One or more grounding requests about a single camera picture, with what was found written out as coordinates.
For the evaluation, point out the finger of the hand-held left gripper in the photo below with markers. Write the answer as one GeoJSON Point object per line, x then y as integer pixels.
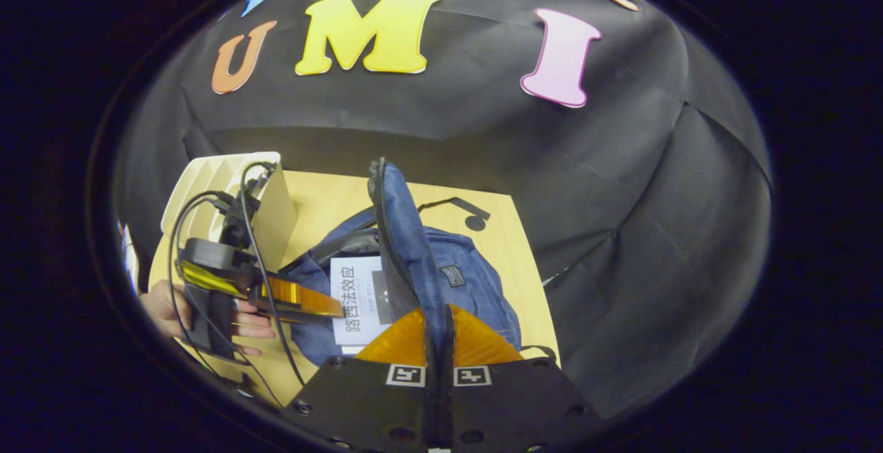
{"type": "Point", "coordinates": [296, 315]}
{"type": "Point", "coordinates": [303, 296]}

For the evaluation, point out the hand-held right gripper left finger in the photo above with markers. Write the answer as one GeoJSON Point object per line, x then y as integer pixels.
{"type": "Point", "coordinates": [365, 405]}

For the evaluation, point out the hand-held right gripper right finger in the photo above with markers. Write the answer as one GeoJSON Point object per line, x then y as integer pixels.
{"type": "Point", "coordinates": [510, 405]}

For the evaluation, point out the white paperback book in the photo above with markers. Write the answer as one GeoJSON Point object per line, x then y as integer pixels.
{"type": "Point", "coordinates": [359, 301]}

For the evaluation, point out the white bookshelf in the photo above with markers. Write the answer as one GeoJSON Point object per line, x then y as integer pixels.
{"type": "Point", "coordinates": [279, 212]}

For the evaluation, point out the blue schoolbag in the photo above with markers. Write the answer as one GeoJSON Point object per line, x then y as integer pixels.
{"type": "Point", "coordinates": [414, 232]}

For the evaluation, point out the white panel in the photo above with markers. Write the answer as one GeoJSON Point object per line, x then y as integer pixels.
{"type": "Point", "coordinates": [129, 260]}

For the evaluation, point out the black backdrop cloth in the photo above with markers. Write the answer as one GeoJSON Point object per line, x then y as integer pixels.
{"type": "Point", "coordinates": [621, 232]}

